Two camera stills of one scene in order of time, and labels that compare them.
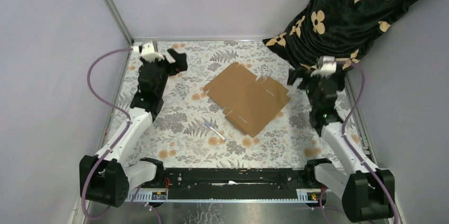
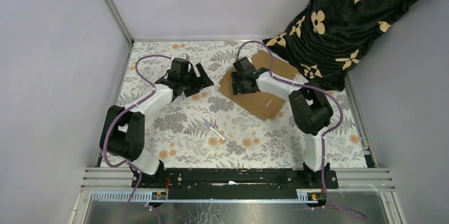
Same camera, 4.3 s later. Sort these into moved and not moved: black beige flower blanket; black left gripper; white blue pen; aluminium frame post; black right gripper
Moved: black right gripper; black left gripper
Not moved: black beige flower blanket; aluminium frame post; white blue pen
